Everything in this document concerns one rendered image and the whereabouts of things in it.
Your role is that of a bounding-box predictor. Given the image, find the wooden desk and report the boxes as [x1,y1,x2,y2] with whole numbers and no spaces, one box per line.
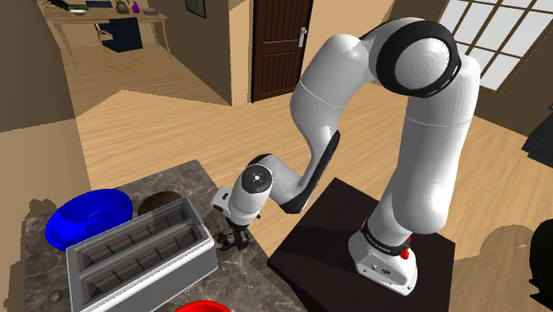
[42,0,170,69]

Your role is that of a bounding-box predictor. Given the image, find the dark furniture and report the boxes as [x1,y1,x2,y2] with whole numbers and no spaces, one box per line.
[521,102,553,169]

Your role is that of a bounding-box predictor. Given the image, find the brown round bowl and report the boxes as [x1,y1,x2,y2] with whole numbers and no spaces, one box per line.
[136,191,183,217]

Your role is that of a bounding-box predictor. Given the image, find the dark robot stand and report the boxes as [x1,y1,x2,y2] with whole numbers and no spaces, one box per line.
[267,176,457,312]

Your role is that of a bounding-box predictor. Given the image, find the window with brown frame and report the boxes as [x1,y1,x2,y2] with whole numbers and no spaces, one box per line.
[436,0,553,94]

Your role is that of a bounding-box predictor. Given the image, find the grey toaster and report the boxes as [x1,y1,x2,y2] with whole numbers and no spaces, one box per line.
[65,198,219,312]

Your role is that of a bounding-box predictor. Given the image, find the blue chair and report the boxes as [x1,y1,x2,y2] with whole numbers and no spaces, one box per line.
[94,17,145,73]

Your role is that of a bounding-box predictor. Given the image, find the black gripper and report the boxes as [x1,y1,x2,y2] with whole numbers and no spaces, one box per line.
[215,217,252,253]

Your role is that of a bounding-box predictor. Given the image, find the dark brown door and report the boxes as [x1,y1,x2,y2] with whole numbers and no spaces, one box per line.
[251,0,315,104]

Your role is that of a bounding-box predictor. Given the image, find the dark wall picture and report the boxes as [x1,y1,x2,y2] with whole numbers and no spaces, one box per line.
[184,0,207,20]

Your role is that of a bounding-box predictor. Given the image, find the blue bowl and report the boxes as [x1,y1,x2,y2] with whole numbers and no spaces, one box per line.
[44,188,134,252]

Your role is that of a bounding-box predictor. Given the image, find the red bowl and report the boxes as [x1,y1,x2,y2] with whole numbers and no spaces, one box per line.
[173,300,232,312]

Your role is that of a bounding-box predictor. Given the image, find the black rounded object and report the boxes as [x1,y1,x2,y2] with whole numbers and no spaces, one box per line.
[528,218,553,310]

